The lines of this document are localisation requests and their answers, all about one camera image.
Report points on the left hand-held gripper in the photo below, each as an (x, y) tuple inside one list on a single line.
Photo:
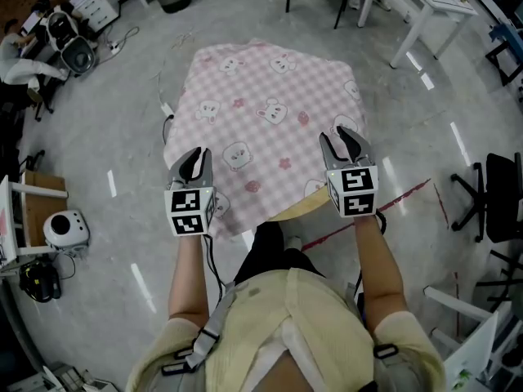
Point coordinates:
[(188, 210)]

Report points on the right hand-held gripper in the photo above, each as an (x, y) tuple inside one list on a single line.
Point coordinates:
[(355, 194)]

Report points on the pink checked tablecloth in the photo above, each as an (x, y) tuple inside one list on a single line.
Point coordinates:
[(261, 137)]

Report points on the person's right forearm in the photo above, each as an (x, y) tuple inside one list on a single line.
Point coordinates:
[(376, 268)]

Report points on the person's left forearm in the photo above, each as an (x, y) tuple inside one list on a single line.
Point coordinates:
[(188, 276)]

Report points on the round wooden table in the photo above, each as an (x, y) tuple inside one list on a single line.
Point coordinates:
[(302, 206)]

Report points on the white power adapter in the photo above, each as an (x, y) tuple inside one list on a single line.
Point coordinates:
[(167, 108)]

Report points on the long red floor tape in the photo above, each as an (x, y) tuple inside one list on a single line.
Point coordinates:
[(392, 202)]

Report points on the person's right white shoe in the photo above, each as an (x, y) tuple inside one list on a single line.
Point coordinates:
[(294, 244)]

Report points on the black trousers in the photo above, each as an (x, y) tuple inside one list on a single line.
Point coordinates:
[(265, 251)]

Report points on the short red floor tape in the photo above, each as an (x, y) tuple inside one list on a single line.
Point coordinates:
[(441, 206)]

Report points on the white power strip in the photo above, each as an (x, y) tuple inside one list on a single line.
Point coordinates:
[(114, 47)]

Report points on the grey body harness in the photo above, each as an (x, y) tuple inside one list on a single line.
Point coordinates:
[(212, 325)]

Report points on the cardboard box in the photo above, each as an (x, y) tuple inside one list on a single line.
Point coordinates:
[(45, 210)]

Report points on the cream knit cardigan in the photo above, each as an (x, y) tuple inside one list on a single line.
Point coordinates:
[(265, 313)]

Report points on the black office chair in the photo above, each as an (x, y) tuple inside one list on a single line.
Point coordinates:
[(502, 284), (504, 194)]

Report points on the black swivel chair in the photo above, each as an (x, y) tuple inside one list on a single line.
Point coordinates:
[(41, 100)]

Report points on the open white capsule backpack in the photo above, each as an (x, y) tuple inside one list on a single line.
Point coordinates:
[(71, 43)]

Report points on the white drawer cabinet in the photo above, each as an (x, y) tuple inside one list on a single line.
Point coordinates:
[(98, 8)]

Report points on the black yellow bag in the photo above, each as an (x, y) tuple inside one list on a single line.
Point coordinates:
[(38, 282)]

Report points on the blue table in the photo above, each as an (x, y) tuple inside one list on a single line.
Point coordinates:
[(504, 35)]

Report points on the white desk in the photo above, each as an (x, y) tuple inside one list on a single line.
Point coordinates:
[(474, 349)]

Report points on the white box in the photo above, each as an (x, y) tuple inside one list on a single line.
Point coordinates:
[(100, 384)]

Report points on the small green plant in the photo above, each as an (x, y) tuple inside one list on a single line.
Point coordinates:
[(461, 380)]

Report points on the white frame table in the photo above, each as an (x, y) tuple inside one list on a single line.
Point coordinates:
[(12, 202)]

